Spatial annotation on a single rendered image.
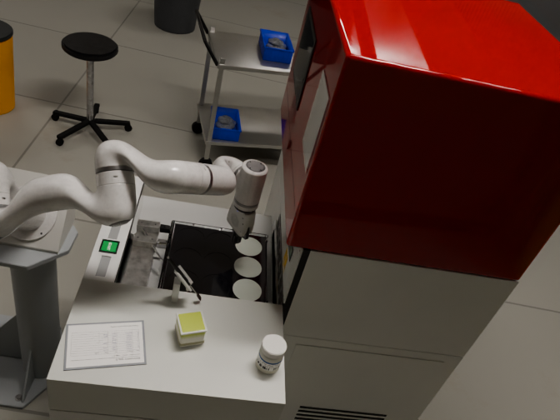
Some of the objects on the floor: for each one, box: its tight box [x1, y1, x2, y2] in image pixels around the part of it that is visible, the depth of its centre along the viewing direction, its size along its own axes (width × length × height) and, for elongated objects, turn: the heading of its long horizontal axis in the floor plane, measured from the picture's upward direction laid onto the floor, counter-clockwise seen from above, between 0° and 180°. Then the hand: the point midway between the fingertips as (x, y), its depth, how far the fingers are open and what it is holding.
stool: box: [51, 32, 133, 146], centre depth 367 cm, size 56×54×67 cm
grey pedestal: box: [0, 225, 78, 409], centre depth 216 cm, size 51×44×82 cm
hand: (236, 237), depth 188 cm, fingers closed
